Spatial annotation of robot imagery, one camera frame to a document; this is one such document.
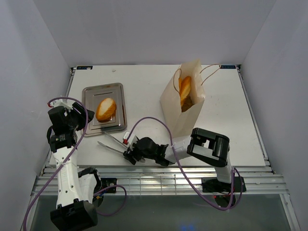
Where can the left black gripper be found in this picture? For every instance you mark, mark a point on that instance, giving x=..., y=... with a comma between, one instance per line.
x=83, y=116

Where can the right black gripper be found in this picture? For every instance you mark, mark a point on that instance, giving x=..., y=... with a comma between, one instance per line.
x=129, y=154

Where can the metal tongs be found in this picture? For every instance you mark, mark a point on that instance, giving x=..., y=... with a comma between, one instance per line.
x=114, y=144

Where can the beige paper bag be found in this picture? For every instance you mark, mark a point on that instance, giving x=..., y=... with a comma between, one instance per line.
x=181, y=123

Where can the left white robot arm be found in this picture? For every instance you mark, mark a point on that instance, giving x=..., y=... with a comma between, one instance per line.
x=74, y=208

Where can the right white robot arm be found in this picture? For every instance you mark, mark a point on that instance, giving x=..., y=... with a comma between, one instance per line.
x=207, y=146

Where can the oval bread loaf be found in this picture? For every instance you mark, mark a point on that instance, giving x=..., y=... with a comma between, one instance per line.
x=106, y=109

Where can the metal tray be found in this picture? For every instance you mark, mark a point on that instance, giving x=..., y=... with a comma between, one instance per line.
x=91, y=98

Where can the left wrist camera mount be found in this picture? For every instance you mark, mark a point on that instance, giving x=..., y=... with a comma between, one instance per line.
x=60, y=102

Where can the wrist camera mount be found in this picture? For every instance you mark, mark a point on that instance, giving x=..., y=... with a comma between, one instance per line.
x=60, y=102
x=129, y=139

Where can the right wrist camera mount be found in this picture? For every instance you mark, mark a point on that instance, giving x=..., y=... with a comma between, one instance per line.
x=129, y=139

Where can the aluminium frame rail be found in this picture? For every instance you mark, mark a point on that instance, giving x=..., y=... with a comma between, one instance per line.
x=140, y=181

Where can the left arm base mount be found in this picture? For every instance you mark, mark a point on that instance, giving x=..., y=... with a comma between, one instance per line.
x=106, y=182

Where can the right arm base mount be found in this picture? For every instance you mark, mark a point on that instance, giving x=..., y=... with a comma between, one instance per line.
x=212, y=185

